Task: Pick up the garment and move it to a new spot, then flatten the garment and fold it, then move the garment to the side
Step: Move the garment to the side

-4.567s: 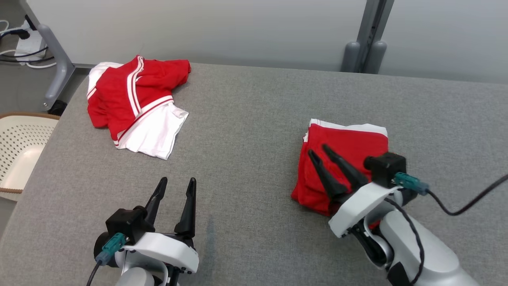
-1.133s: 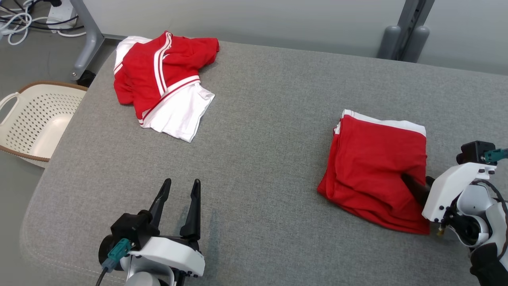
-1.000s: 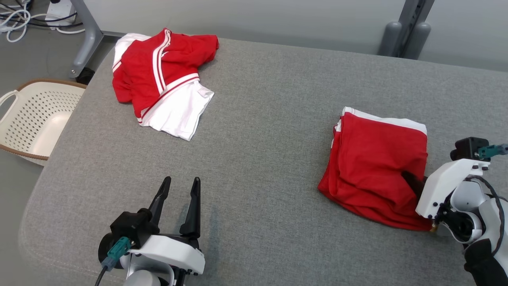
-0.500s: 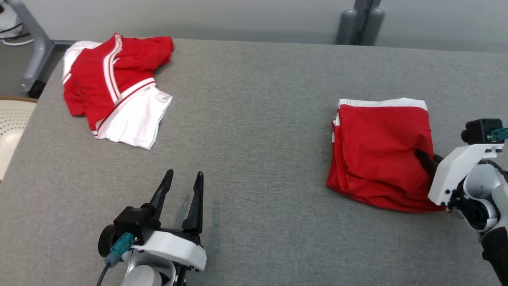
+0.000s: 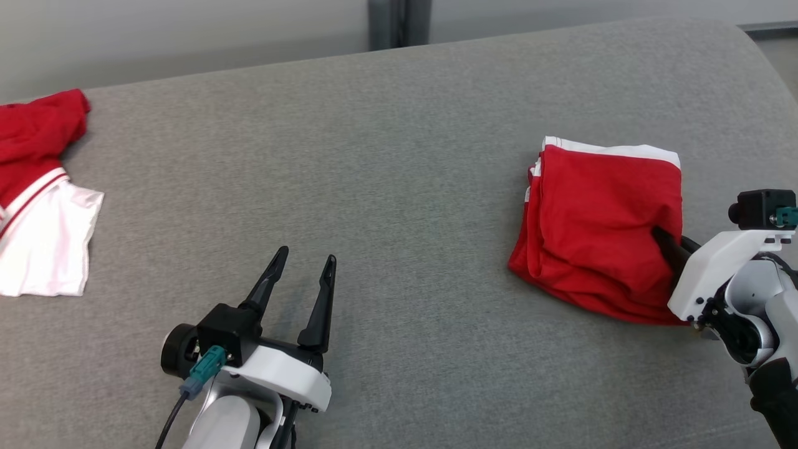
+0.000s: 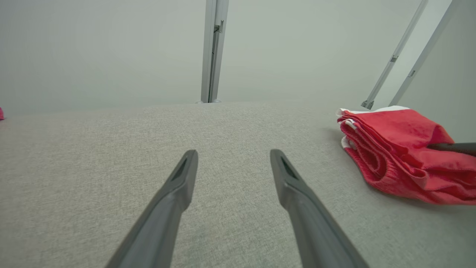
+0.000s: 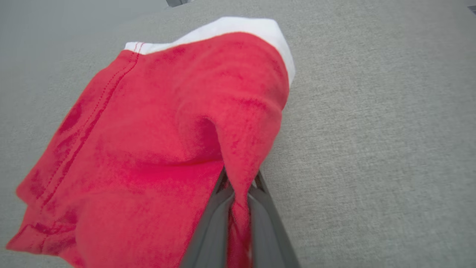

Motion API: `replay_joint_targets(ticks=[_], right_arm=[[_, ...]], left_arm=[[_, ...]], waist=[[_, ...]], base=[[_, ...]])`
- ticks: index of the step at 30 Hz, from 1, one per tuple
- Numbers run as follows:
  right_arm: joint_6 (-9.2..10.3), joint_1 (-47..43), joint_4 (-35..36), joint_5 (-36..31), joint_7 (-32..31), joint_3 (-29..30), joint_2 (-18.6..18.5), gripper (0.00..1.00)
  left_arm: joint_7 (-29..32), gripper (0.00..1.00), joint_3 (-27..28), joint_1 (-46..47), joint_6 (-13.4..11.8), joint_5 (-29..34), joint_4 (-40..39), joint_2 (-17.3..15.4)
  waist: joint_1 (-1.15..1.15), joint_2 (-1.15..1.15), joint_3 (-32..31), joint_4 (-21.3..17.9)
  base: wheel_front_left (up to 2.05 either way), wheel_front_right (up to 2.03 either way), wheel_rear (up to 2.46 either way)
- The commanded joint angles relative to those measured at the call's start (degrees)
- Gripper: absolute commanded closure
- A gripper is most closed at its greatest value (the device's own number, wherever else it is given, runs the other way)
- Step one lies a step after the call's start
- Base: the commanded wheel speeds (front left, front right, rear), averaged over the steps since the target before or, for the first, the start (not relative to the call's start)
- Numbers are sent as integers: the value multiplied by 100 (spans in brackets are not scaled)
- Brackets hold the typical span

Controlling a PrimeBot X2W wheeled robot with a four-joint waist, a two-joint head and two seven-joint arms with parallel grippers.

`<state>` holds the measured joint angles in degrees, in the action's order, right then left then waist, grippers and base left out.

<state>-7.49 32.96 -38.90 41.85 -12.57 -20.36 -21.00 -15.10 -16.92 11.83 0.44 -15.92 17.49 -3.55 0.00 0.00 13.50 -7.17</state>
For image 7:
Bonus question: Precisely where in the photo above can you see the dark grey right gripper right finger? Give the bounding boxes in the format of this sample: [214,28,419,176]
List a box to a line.
[247,171,300,268]

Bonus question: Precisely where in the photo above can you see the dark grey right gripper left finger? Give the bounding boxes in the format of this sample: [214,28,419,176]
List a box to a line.
[180,169,235,268]

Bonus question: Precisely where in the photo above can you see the red shorts with white stripe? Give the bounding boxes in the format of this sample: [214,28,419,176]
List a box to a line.
[6,17,296,268]

